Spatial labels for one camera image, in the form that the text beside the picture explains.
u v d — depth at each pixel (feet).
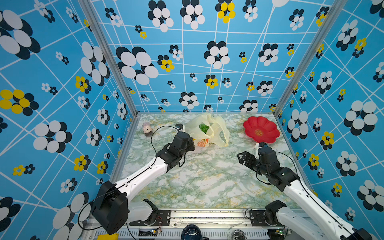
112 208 1.31
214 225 2.38
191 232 2.31
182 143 1.96
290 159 2.23
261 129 3.57
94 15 2.35
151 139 3.43
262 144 2.32
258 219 2.38
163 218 2.41
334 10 2.27
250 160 2.27
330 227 1.34
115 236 2.23
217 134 3.07
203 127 2.82
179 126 2.32
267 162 1.93
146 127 3.33
